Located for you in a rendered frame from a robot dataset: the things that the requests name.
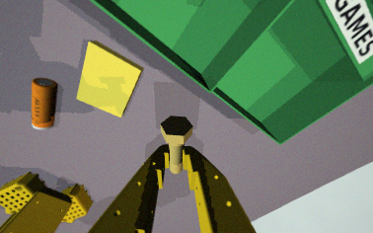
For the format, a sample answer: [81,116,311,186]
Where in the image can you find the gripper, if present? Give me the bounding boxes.
[88,144,257,233]

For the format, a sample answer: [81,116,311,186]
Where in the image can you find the green rack of bins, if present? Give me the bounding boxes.
[90,0,373,145]

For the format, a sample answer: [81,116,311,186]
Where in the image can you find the tan hex-head bolt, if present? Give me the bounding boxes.
[161,116,193,174]

